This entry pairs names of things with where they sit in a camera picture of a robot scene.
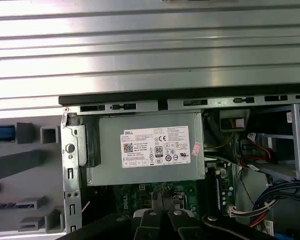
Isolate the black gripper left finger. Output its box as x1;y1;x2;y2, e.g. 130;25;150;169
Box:
62;191;164;240

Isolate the grey power supply unit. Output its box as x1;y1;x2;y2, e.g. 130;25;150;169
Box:
86;111;206;187

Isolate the black cable bundle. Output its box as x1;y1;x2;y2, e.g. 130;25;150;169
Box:
247;179;300;227

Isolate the yellow wire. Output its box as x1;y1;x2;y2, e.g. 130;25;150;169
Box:
204;123;237;152

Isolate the green motherboard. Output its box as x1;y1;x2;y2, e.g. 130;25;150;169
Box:
114;159;238;226

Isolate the red flat wire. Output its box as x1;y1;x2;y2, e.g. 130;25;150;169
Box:
261;147;278;163

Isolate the installed RAM stick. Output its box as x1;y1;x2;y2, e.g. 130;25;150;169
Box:
215;172;222;217

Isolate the grey optical drive cage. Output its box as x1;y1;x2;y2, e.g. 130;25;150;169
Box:
262;103;300;181

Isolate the CPU socket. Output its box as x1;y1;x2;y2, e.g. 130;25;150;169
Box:
171;193;190;210

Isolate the black PC case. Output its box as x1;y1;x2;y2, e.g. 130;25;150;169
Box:
57;93;300;240

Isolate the grey parts rack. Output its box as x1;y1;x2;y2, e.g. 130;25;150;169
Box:
0;121;66;236

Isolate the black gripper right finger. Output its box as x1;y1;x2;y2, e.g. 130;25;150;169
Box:
164;192;276;240

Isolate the hard disk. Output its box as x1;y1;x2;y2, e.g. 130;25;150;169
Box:
0;125;16;140

